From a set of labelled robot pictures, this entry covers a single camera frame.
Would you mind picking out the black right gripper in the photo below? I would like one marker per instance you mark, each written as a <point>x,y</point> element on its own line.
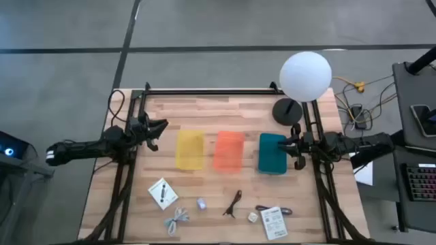
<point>310,145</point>

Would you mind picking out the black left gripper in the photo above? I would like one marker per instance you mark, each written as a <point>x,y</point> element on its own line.
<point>139,131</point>

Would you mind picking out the teal plastic bin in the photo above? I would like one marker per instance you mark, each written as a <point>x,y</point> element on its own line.
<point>270,154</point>

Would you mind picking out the white card with black part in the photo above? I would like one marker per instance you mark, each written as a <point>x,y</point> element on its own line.
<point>163,194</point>

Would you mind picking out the orange translucent plastic bin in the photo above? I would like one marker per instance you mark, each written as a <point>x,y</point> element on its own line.
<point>229,151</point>

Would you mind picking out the white printed booklet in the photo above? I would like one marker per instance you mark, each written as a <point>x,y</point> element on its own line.
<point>274,223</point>

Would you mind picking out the small pale green cube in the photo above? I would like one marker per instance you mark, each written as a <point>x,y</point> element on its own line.
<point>252,217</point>

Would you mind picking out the small lilac cube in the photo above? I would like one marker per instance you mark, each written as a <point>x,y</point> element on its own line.
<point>201,203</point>

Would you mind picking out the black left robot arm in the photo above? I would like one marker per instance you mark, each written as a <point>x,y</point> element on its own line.
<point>85,148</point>

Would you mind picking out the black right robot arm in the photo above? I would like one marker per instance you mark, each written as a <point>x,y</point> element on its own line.
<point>371,143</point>

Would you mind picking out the yellow translucent plastic bin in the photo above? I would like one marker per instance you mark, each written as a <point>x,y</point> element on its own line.
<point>189,149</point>

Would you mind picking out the black power brick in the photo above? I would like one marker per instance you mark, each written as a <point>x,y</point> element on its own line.
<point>358,118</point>

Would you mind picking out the white paper sheet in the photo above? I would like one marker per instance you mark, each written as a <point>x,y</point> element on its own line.
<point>366,175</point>

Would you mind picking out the white globe table lamp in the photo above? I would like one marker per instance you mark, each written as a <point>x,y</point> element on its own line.
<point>304,76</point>

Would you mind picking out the dark desk top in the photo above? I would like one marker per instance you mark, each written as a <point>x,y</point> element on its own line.
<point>402,211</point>

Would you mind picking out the grey desk top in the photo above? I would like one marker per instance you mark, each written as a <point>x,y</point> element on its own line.
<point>408,95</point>

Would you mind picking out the backlit black keyboard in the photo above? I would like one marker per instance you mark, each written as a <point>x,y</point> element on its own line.
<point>422,183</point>

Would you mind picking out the black smartphone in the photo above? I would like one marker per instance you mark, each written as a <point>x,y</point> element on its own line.
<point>424,119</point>

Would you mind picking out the grey computer stand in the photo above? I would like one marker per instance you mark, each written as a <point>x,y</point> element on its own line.
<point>20,166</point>

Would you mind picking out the black computer with blue light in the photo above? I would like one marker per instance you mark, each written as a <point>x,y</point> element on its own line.
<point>12,146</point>

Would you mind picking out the black monitor pole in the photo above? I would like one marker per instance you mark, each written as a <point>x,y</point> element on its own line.
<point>422,60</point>

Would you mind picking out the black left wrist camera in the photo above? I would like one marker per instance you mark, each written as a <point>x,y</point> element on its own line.
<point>143,118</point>

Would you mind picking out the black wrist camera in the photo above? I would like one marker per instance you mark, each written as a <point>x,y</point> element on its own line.
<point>143,118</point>
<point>295,130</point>

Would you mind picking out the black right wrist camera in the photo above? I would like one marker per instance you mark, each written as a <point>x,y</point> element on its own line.
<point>295,130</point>

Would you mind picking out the black aluminium table frame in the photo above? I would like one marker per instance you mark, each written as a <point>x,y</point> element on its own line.
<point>221,92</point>

